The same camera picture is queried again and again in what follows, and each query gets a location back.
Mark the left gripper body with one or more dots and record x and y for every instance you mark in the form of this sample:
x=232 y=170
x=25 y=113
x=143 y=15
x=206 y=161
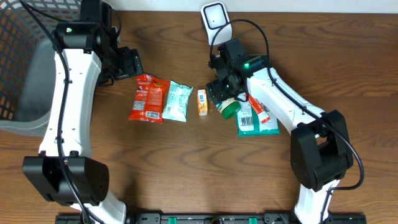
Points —
x=127 y=64

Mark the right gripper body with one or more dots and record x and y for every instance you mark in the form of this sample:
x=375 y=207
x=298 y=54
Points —
x=222 y=89

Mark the green lidded jar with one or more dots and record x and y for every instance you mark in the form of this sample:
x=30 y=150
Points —
x=228 y=108

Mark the orange tissue pack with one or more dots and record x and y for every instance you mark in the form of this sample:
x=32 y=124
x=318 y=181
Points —
x=202 y=102

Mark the red snack stick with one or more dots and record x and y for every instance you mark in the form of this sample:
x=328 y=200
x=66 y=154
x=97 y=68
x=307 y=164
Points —
x=260 y=111

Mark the green white glove pack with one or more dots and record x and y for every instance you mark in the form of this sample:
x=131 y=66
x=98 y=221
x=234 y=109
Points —
x=249 y=125

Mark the red snack bag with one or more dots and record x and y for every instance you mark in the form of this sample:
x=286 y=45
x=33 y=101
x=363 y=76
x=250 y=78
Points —
x=148 y=101

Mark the mint green snack bag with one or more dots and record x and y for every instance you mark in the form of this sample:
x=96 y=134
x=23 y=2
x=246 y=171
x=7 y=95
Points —
x=177 y=102

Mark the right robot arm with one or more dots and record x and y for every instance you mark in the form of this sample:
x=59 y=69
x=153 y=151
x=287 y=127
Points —
x=320 y=150

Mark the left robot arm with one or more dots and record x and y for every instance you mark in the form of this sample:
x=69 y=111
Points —
x=63 y=171

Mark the white barcode scanner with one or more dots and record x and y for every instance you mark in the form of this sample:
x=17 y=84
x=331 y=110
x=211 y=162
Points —
x=213 y=16

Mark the grey plastic basket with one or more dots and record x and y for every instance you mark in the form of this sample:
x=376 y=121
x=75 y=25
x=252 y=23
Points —
x=27 y=62

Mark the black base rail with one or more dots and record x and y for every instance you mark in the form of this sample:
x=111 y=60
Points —
x=267 y=218

